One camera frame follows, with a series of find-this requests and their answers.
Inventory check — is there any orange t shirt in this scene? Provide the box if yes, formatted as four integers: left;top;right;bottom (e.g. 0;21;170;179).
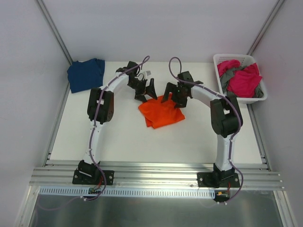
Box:
138;94;185;129

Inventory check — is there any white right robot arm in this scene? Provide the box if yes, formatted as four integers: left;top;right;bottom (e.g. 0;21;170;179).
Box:
161;71;243;188

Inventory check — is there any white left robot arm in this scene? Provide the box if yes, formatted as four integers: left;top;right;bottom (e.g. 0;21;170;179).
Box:
72;61;157;185

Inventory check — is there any grey t shirt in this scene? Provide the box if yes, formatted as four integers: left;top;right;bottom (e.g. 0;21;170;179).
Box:
219;65;264;98

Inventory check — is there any blue folded t shirt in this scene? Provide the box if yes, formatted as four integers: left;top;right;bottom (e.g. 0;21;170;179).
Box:
67;58;105;94

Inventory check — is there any pink t shirt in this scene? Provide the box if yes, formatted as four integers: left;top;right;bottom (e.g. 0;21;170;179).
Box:
217;59;263;98

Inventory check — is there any white plastic basket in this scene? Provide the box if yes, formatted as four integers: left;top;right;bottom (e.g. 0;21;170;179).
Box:
213;53;267;104

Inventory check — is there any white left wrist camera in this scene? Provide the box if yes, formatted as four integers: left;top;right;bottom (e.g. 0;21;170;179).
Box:
142;70;152;77

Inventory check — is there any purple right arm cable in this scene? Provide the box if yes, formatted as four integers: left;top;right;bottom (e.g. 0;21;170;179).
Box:
169;56;242;209

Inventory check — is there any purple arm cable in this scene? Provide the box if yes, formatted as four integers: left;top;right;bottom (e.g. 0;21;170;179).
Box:
37;55;151;211
169;56;242;209

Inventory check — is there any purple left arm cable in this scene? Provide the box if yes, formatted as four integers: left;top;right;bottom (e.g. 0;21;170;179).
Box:
37;55;151;211

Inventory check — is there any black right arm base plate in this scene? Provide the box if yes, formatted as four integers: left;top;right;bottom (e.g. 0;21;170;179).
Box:
197;171;240;188

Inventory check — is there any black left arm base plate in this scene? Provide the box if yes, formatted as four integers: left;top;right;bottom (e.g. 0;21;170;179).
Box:
72;169;115;185

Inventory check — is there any aluminium front mounting rail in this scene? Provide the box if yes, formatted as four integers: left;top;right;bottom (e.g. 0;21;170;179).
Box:
29;160;285;191

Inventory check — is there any white slotted cable duct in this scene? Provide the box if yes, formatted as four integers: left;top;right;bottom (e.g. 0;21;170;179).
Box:
39;186;215;199

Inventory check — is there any right corner aluminium post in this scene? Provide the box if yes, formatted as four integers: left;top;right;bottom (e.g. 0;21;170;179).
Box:
246;0;286;56

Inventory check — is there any corner aluminium post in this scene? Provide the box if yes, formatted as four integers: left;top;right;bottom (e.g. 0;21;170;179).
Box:
246;0;286;56
35;0;73;65

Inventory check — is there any left corner aluminium post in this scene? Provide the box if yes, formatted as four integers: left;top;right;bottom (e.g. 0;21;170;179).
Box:
35;0;73;65

